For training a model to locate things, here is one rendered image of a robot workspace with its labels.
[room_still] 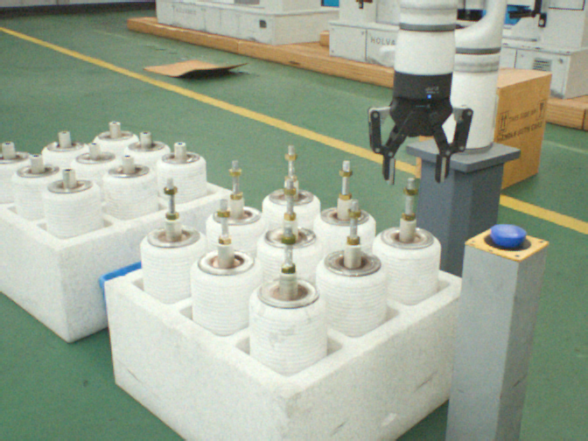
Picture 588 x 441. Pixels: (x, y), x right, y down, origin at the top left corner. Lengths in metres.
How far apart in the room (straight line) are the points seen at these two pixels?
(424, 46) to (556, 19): 2.11
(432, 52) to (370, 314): 0.34
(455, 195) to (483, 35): 0.27
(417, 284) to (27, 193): 0.72
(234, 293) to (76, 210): 0.43
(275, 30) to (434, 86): 3.39
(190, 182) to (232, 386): 0.58
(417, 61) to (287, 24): 3.43
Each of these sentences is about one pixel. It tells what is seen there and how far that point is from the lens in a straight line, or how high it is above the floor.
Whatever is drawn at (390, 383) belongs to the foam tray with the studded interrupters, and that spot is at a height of 0.11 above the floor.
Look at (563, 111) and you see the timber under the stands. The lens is 2.80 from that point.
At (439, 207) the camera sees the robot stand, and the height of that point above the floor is 0.20.
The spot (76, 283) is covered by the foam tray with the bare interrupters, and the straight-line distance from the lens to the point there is 1.21.
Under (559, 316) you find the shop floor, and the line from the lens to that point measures 1.37.
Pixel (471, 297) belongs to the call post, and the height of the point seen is 0.25.
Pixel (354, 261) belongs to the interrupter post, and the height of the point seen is 0.26.
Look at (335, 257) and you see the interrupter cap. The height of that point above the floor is 0.25.
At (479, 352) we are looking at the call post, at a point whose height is 0.18.
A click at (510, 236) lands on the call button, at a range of 0.82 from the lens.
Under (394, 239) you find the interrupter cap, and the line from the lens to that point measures 0.97.
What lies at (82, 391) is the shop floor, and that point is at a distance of 1.13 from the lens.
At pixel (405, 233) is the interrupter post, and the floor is 0.26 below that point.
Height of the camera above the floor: 0.64
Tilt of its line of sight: 22 degrees down
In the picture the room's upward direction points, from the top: straight up
